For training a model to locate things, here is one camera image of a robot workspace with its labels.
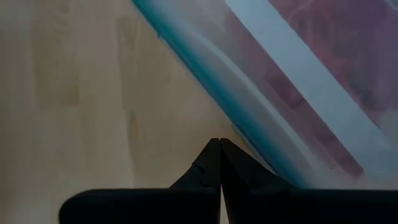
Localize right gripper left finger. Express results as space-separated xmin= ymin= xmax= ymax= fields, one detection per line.
xmin=169 ymin=138 xmax=222 ymax=224

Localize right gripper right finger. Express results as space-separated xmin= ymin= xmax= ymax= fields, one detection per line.
xmin=220 ymin=138 xmax=299 ymax=224

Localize clear lid teal seal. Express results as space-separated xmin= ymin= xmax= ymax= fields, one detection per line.
xmin=132 ymin=0 xmax=398 ymax=190

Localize pink soft object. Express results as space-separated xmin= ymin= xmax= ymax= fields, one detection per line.
xmin=226 ymin=0 xmax=398 ymax=178

